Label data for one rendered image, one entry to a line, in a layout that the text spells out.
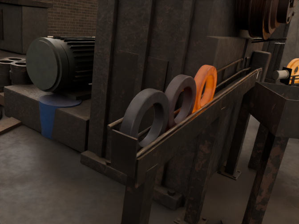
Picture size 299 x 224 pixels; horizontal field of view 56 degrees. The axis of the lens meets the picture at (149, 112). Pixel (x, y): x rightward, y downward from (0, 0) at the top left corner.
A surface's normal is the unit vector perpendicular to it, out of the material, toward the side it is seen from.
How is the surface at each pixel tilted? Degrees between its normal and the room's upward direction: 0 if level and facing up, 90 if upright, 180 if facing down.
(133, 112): 57
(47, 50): 90
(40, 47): 90
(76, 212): 0
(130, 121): 71
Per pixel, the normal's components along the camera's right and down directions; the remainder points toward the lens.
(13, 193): 0.13, -0.94
